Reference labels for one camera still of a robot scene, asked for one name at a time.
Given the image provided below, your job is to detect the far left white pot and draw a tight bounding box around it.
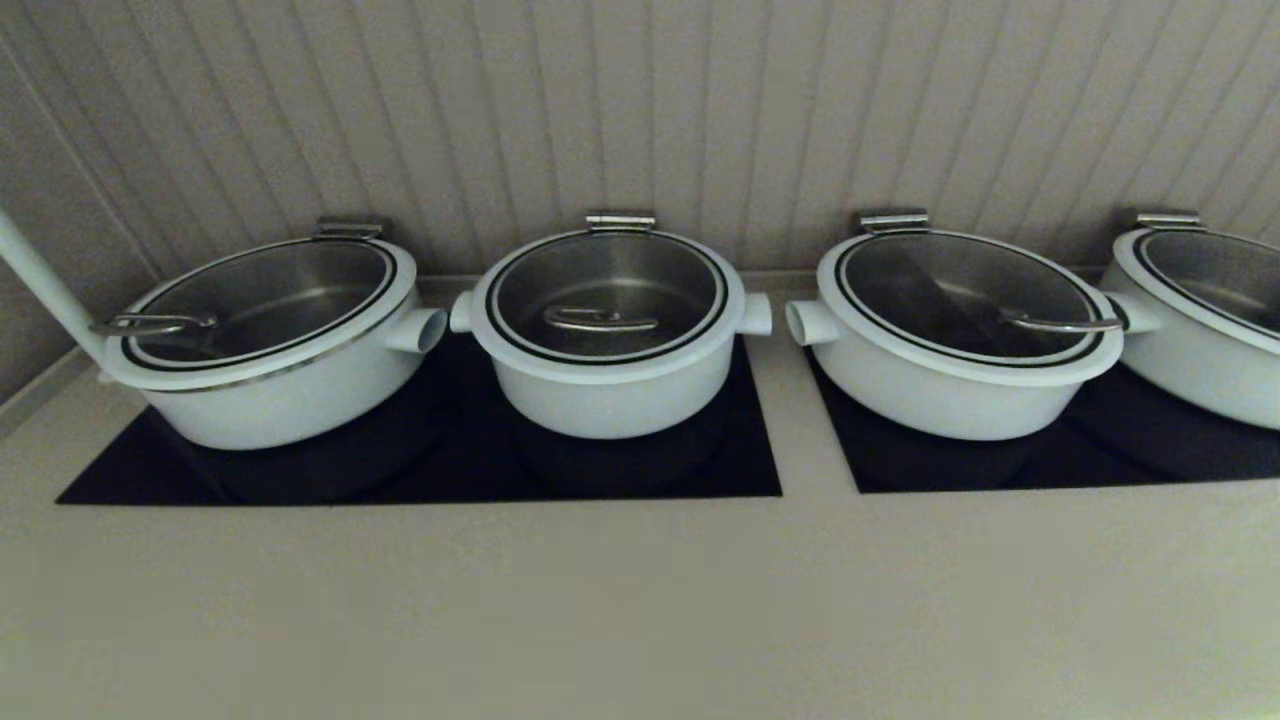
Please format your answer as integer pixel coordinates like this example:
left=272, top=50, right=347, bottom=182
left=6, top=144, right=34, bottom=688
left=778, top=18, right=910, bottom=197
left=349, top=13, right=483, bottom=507
left=88, top=236, right=419, bottom=393

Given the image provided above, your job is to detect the white slanted pole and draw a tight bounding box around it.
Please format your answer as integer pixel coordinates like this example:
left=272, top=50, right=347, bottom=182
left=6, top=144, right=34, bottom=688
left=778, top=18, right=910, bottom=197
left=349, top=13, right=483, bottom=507
left=0, top=208, right=109, bottom=367

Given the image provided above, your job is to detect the black glass cooktop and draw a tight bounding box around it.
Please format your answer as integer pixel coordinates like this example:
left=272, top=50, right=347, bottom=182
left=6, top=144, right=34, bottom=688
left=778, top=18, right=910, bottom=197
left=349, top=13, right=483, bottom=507
left=55, top=335, right=784, bottom=506
left=805, top=350, right=1280, bottom=495

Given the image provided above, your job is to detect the glass lid with white rim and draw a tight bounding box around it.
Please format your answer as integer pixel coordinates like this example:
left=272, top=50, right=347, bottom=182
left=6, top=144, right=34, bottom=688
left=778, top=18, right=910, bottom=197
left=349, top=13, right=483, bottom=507
left=1113, top=228, right=1280, bottom=354
left=470, top=230, right=748, bottom=372

